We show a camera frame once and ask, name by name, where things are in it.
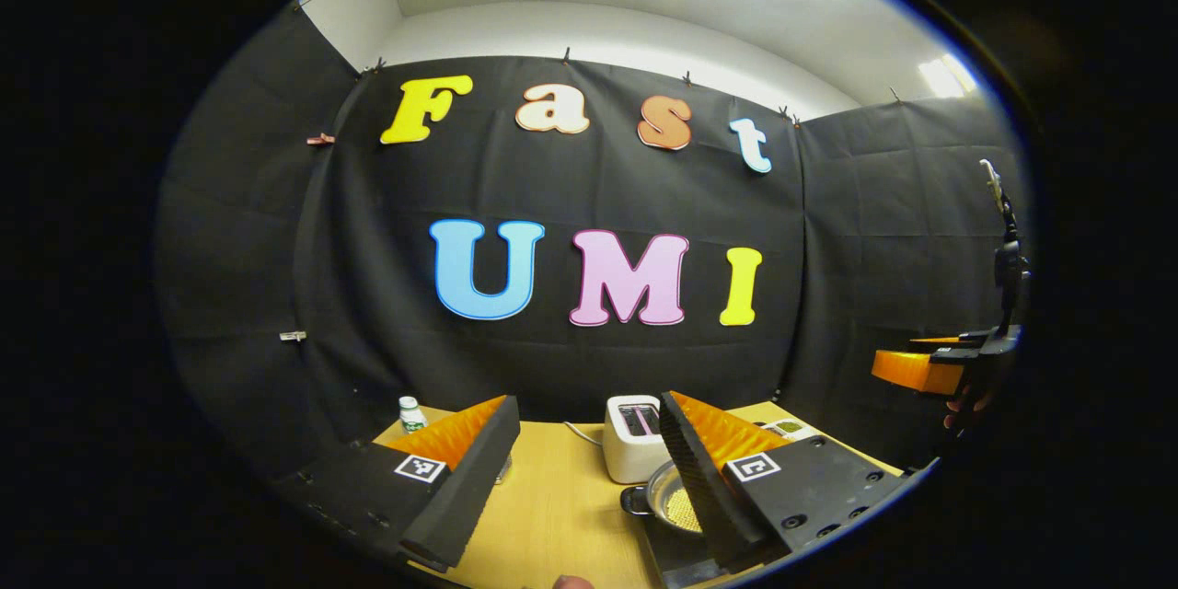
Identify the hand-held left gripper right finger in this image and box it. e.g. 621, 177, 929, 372
658, 391, 907, 572

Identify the small ceiling light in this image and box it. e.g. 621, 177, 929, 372
918, 53, 978, 99

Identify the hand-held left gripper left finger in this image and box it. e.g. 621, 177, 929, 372
276, 394, 521, 572

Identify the pile of yellow soybeans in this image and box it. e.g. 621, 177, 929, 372
664, 488, 702, 533

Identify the white toaster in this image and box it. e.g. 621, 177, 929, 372
603, 394, 673, 485

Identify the steel pot with black handle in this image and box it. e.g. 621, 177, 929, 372
621, 458, 710, 535

